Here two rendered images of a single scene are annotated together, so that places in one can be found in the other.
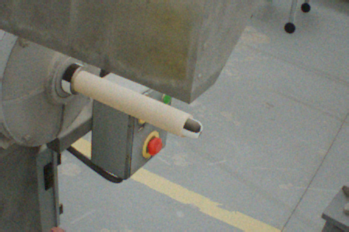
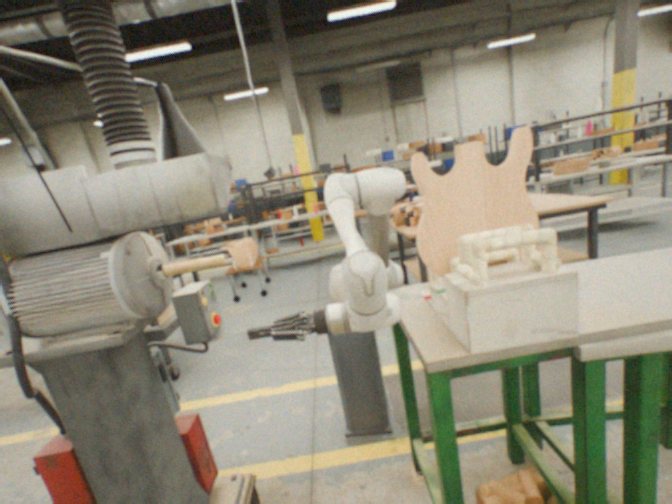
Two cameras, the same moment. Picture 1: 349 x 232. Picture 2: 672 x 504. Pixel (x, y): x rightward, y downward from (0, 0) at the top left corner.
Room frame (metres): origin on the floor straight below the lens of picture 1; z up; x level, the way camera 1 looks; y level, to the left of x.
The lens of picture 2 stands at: (-0.39, 0.11, 1.41)
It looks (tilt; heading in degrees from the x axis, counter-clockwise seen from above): 13 degrees down; 335
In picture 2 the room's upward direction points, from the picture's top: 11 degrees counter-clockwise
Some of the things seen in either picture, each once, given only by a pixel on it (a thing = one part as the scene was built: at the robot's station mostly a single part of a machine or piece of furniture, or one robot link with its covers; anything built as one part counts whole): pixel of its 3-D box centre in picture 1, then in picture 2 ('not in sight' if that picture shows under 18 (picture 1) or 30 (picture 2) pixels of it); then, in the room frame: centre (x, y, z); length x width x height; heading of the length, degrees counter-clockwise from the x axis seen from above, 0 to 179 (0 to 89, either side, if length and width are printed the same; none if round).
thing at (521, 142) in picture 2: not in sight; (515, 147); (0.21, -0.81, 1.41); 0.07 x 0.04 x 0.10; 63
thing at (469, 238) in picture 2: not in sight; (495, 235); (0.16, -0.64, 1.20); 0.20 x 0.03 x 0.03; 63
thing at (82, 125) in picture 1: (81, 122); (172, 323); (0.89, 0.19, 1.02); 0.19 x 0.04 x 0.04; 154
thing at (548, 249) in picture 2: not in sight; (548, 253); (0.05, -0.67, 1.15); 0.03 x 0.03 x 0.09
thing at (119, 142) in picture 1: (98, 122); (181, 324); (0.95, 0.16, 0.99); 0.24 x 0.21 x 0.26; 64
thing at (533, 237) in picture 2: not in sight; (512, 241); (0.09, -0.60, 1.20); 0.20 x 0.03 x 0.03; 63
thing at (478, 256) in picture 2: not in sight; (479, 266); (0.13, -0.52, 1.15); 0.03 x 0.03 x 0.09
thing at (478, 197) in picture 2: not in sight; (474, 212); (0.27, -0.69, 1.25); 0.35 x 0.04 x 0.40; 63
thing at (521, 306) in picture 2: not in sight; (506, 303); (0.13, -0.62, 1.02); 0.27 x 0.15 x 0.17; 64
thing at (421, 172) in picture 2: not in sight; (425, 167); (0.33, -0.58, 1.40); 0.07 x 0.04 x 0.09; 63
